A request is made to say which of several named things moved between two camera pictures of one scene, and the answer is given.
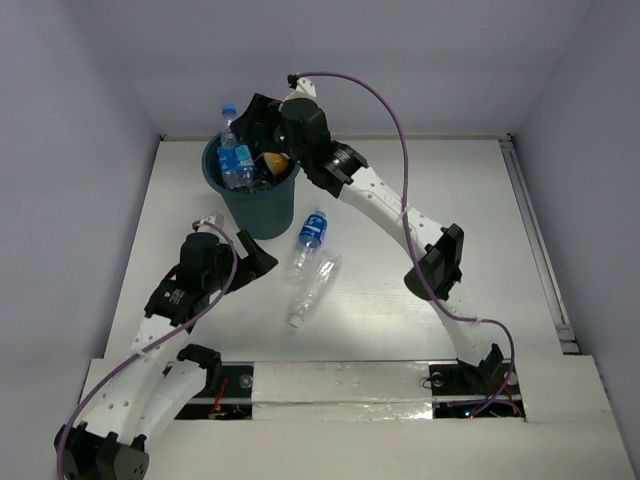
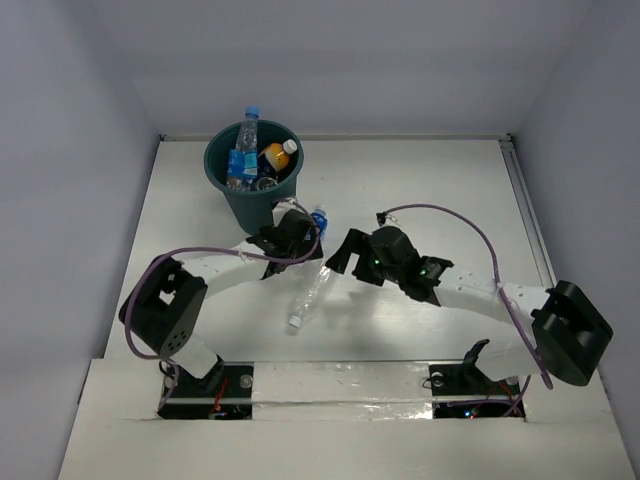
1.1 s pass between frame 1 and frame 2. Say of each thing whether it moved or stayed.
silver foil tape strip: stayed
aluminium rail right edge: stayed
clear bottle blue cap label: moved
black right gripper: moved
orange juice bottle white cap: stayed
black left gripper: moved
